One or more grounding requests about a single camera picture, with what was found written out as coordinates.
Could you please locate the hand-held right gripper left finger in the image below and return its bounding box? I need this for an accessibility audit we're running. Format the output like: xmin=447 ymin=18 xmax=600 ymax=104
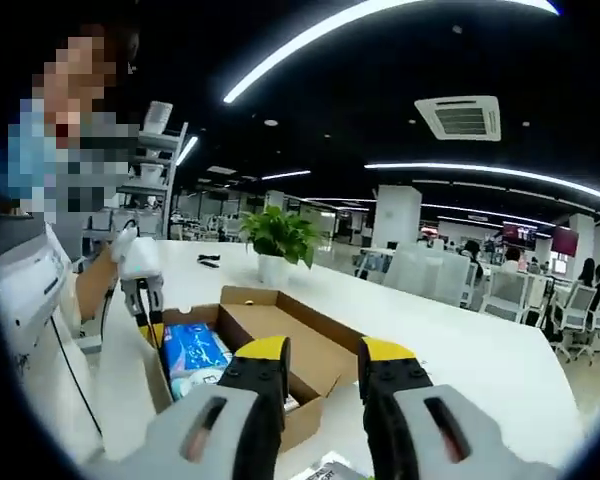
xmin=87 ymin=335 xmax=292 ymax=480

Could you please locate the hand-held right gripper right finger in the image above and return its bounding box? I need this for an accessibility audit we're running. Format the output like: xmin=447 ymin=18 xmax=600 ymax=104
xmin=357 ymin=335 xmax=561 ymax=480

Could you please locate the blue soft tissue pack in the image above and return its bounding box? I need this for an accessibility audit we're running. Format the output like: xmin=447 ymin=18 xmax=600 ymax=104
xmin=160 ymin=322 xmax=234 ymax=401

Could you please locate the brown cardboard shoe box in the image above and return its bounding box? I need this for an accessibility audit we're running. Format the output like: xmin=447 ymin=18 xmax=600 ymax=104
xmin=144 ymin=284 xmax=366 ymax=454

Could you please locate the white storage box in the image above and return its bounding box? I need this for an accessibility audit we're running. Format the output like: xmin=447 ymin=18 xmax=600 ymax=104
xmin=139 ymin=162 xmax=167 ymax=187

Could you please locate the grey printed packet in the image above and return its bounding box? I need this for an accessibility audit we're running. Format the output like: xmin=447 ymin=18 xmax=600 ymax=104
xmin=303 ymin=451 xmax=365 ymax=480

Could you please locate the grey metal shelving rack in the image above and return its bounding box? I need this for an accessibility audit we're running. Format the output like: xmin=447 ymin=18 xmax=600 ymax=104
xmin=129 ymin=119 xmax=189 ymax=241

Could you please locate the white grey chest device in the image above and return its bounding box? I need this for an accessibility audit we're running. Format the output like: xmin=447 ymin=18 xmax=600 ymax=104
xmin=0 ymin=214 xmax=74 ymax=351

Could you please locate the short ceiling light strip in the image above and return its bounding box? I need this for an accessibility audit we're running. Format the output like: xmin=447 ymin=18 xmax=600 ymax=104
xmin=174 ymin=135 xmax=200 ymax=166

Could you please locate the person's white shirt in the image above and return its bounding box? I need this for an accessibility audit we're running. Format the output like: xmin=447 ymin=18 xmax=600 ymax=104
xmin=0 ymin=219 xmax=109 ymax=464

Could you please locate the white desk partition panel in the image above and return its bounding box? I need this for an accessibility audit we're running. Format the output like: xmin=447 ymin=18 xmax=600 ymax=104
xmin=382 ymin=243 xmax=474 ymax=307

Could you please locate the white ribbed basket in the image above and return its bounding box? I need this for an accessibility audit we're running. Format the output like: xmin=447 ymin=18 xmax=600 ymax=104
xmin=142 ymin=100 xmax=174 ymax=134

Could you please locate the green plant in white pot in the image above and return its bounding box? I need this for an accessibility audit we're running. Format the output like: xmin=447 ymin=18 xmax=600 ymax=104
xmin=238 ymin=205 xmax=321 ymax=287

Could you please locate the row of white office chairs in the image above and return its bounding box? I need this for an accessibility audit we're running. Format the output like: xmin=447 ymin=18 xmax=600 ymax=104
xmin=459 ymin=267 xmax=600 ymax=366

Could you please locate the red hanging display screen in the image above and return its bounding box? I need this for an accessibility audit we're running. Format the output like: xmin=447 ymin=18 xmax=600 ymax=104
xmin=551 ymin=227 xmax=580 ymax=258
xmin=502 ymin=223 xmax=538 ymax=250

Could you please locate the white ceiling air vent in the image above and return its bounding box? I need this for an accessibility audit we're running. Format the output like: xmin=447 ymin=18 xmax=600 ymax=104
xmin=413 ymin=94 xmax=502 ymax=143

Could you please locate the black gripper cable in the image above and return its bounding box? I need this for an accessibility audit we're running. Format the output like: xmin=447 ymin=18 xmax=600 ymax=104
xmin=98 ymin=282 xmax=120 ymax=347

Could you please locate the thin black device cable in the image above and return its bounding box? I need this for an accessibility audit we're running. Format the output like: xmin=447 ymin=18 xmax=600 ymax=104
xmin=49 ymin=314 xmax=104 ymax=436

